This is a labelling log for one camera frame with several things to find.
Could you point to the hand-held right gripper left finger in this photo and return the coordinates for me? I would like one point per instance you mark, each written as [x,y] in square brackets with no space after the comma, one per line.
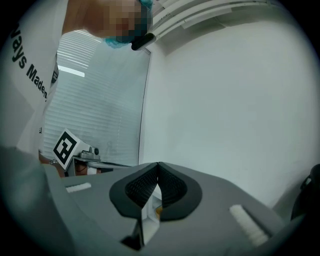
[117,197]

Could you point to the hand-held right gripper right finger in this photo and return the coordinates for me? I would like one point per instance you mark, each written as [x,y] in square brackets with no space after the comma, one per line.
[192,200]

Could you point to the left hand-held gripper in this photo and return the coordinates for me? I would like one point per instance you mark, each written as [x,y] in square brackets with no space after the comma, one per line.
[65,147]

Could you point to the person's left forearm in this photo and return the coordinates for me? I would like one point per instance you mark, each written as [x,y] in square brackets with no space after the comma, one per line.
[45,158]

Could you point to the person's left hand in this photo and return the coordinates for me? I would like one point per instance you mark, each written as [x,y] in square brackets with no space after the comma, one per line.
[82,171]

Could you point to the white window blinds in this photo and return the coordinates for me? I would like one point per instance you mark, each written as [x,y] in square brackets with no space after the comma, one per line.
[100,100]

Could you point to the person's white printed T-shirt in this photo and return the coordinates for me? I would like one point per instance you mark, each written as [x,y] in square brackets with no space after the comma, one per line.
[25,87]

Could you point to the black office chair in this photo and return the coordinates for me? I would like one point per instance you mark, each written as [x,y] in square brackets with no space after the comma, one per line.
[307,197]

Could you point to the teal hair cap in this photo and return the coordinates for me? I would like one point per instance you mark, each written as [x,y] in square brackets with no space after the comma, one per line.
[115,42]

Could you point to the person's head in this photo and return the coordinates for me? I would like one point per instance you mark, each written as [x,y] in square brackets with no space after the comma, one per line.
[87,20]

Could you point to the white ceiling pipe run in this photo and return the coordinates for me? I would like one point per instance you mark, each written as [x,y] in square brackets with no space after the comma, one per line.
[187,15]

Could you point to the black head-mounted camera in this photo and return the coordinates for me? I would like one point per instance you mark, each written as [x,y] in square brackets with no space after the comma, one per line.
[142,42]

